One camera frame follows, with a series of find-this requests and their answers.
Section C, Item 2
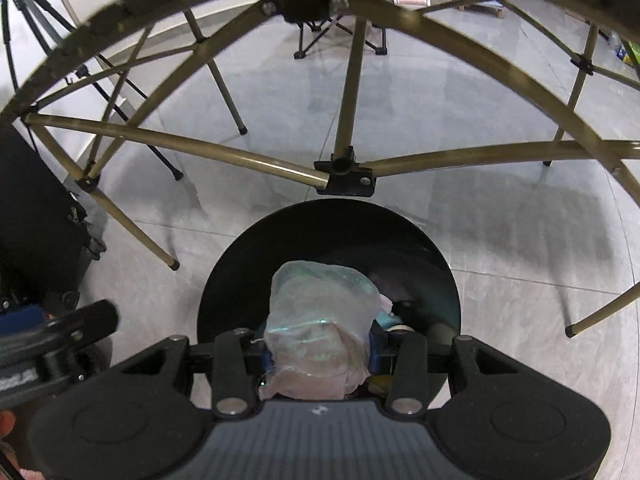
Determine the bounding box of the black trash bin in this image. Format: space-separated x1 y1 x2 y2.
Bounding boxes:
196 199 462 411

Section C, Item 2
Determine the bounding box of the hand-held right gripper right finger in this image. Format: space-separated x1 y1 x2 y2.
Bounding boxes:
369 320 527 418

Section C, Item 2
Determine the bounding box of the tan slatted folding table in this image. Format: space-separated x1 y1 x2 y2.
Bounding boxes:
0 0 640 338

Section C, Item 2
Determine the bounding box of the black folding chair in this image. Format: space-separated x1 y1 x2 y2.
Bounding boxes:
292 15 391 58

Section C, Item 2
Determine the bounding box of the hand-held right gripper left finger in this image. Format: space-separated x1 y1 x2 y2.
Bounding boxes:
120 329 273 420

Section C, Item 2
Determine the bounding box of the black suitcase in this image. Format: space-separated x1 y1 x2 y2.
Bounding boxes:
0 125 108 311

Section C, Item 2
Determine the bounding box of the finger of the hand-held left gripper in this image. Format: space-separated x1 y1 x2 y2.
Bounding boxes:
0 304 48 333
30 300 121 356

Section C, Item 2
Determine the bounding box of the green bag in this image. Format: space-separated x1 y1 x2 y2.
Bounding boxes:
617 35 640 68

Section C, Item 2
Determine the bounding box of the translucent plastic bag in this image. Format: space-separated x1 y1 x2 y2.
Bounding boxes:
259 260 383 402

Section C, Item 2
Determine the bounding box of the teal plush toy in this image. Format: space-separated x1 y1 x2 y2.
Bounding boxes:
375 307 403 331

